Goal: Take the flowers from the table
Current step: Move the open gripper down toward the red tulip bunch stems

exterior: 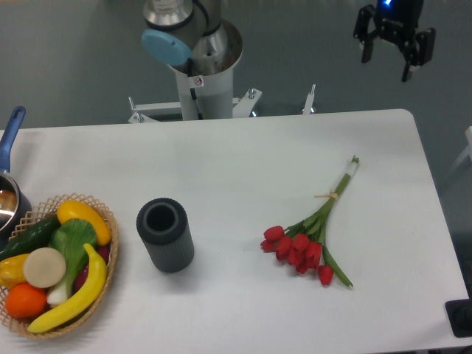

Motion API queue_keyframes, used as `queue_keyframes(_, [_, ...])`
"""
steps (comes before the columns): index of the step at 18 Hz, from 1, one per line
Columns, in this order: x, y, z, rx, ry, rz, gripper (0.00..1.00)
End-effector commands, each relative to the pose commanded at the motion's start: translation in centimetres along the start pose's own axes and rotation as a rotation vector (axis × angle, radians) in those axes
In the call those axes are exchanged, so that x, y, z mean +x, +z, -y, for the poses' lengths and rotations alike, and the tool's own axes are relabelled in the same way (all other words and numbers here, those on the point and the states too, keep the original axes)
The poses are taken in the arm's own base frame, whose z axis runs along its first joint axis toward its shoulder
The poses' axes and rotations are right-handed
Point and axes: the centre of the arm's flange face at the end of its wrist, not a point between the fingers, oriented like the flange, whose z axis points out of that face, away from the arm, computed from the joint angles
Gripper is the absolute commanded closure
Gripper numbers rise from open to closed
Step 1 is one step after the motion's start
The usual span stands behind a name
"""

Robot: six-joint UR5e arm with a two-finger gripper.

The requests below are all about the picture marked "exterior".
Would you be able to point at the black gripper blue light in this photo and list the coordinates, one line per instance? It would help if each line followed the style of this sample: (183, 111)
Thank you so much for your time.
(396, 22)

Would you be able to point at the red tulip bouquet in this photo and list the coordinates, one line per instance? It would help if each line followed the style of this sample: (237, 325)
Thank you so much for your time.
(303, 245)

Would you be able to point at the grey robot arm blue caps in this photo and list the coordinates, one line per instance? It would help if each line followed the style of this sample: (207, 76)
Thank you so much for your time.
(192, 37)

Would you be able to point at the white furniture at right edge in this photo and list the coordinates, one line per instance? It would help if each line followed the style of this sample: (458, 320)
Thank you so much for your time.
(461, 163)

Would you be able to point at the black device at table edge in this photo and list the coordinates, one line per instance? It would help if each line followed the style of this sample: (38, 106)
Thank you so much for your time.
(459, 316)

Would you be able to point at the dark grey ribbed vase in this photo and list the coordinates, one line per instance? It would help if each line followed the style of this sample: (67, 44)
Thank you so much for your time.
(163, 227)

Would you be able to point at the dark red vegetable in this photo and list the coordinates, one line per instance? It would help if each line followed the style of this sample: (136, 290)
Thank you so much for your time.
(104, 252)

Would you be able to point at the yellow lemon squash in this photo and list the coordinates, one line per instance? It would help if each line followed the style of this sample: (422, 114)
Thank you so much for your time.
(72, 209)

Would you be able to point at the green bok choy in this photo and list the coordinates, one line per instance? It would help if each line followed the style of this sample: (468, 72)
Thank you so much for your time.
(69, 240)

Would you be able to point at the yellow banana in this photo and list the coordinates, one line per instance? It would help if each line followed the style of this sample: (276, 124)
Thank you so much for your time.
(76, 304)

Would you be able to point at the woven wicker basket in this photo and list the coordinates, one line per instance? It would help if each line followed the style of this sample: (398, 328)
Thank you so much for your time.
(39, 212)

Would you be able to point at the green cucumber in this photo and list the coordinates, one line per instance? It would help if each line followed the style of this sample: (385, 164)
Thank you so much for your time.
(35, 237)

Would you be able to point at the beige round disc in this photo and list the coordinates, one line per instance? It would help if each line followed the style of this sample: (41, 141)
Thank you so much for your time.
(44, 267)

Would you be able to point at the yellow bell pepper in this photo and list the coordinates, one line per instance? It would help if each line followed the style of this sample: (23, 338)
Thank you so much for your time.
(12, 273)

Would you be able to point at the orange fruit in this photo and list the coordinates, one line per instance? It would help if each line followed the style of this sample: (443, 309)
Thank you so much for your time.
(25, 301)

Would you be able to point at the white metal mounting frame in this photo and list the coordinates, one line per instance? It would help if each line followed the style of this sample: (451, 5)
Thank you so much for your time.
(247, 106)

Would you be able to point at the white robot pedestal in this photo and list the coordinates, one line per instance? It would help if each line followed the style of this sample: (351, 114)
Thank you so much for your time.
(205, 96)

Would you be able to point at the blue handled saucepan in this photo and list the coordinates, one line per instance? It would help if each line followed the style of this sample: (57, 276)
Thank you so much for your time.
(14, 204)

